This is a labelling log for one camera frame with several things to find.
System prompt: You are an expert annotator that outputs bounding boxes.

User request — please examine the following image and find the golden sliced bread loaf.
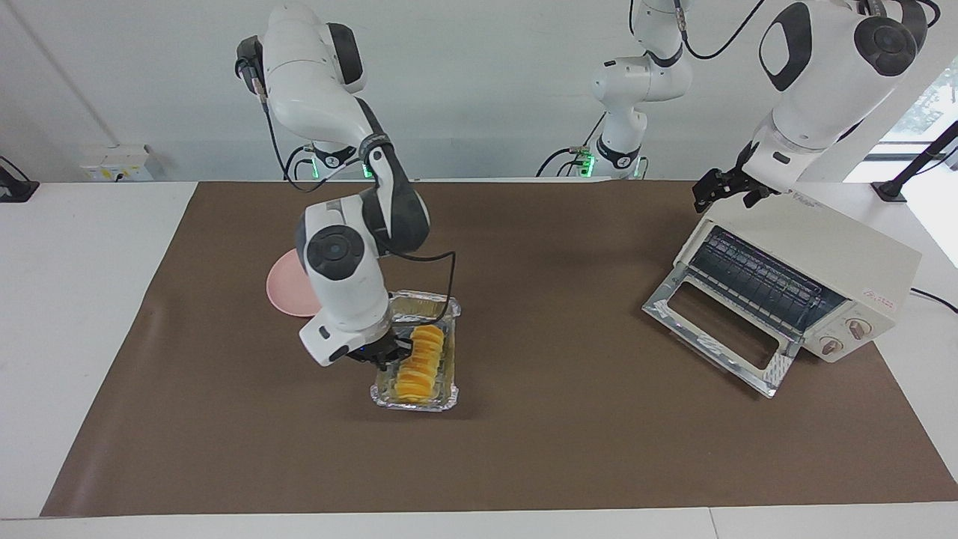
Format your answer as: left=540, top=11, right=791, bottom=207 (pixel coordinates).
left=394, top=324, right=445, bottom=404

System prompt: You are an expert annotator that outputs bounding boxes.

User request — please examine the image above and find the aluminium foil baking tray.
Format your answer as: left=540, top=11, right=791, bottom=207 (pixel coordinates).
left=370, top=290, right=461, bottom=412

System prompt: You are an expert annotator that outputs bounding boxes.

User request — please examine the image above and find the cream toaster oven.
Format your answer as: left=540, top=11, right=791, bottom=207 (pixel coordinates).
left=674, top=191, right=923, bottom=365

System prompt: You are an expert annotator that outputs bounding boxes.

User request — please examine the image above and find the pink round plate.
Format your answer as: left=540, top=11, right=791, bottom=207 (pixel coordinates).
left=266, top=249, right=324, bottom=317

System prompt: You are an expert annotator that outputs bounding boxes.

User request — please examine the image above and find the brown table mat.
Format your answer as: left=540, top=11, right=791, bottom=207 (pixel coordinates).
left=41, top=180, right=958, bottom=517

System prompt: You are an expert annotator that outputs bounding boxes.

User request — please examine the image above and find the bright window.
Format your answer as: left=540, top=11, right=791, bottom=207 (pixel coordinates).
left=879, top=56, right=958, bottom=162

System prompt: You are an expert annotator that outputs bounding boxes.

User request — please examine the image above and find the oven wire rack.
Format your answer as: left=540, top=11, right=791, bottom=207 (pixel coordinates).
left=689, top=227, right=833, bottom=332

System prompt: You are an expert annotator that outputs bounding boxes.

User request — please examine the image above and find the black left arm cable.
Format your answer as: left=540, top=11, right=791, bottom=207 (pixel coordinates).
left=674, top=0, right=768, bottom=61

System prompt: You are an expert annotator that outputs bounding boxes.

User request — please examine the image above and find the black camera stand with pole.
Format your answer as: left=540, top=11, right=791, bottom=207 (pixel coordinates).
left=872, top=120, right=958, bottom=203

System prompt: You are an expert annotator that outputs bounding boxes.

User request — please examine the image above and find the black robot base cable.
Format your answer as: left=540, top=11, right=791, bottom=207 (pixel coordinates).
left=283, top=144, right=330, bottom=180
left=535, top=112, right=608, bottom=178

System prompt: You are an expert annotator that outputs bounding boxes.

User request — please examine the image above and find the black oven power cable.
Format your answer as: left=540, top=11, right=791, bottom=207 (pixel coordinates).
left=909, top=287, right=958, bottom=314

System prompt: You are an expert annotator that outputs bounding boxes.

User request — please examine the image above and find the white wall power outlet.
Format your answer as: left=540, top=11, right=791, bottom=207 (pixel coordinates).
left=79, top=144, right=154, bottom=183

